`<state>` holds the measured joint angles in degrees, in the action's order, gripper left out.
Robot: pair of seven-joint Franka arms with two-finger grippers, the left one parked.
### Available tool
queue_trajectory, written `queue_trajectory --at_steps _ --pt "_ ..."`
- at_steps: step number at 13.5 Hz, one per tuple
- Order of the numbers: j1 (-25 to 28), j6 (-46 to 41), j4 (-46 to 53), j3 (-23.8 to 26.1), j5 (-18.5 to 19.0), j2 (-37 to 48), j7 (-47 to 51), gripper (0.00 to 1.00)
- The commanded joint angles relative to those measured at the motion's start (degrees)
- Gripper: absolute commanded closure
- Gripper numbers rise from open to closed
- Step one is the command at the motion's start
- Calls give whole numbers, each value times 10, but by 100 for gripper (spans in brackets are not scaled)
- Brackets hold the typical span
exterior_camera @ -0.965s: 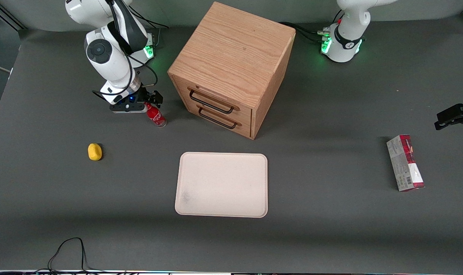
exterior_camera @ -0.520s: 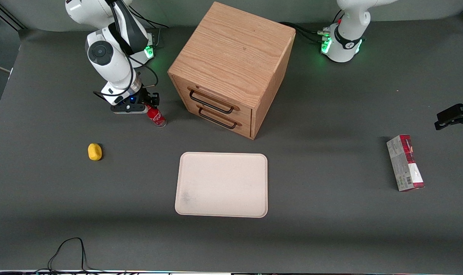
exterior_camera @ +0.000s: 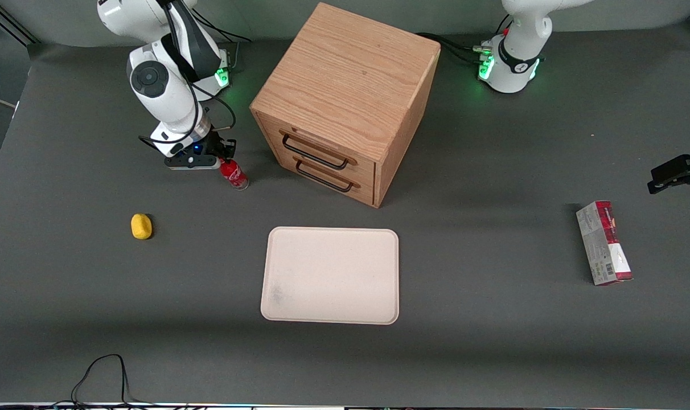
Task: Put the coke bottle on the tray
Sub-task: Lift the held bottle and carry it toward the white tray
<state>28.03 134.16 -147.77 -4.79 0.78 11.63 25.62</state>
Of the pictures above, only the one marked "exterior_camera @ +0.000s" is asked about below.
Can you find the red and grey carton box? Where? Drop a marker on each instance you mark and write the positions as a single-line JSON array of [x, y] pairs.
[[604, 245]]

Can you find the red coke bottle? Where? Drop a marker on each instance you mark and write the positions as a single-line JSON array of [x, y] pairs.
[[234, 175]]

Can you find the dark right wrist camera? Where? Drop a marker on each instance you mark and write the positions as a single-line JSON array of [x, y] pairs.
[[191, 162]]

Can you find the black aluminium frame rail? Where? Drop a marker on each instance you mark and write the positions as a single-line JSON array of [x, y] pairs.
[[6, 23]]

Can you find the oak wooden drawer cabinet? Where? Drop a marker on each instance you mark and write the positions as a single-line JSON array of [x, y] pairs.
[[350, 74]]

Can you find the wooden drawer front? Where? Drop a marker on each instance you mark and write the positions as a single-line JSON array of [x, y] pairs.
[[322, 141], [356, 191]]

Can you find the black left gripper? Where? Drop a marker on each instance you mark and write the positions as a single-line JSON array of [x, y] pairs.
[[688, 170]]

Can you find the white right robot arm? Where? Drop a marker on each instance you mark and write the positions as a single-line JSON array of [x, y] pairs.
[[163, 85]]

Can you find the cream rectangular tray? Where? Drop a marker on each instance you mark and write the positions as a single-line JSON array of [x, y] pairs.
[[331, 276]]

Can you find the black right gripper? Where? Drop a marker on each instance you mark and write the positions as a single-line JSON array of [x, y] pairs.
[[215, 147]]

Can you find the yellow lemon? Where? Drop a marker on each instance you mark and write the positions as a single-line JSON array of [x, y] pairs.
[[141, 226]]

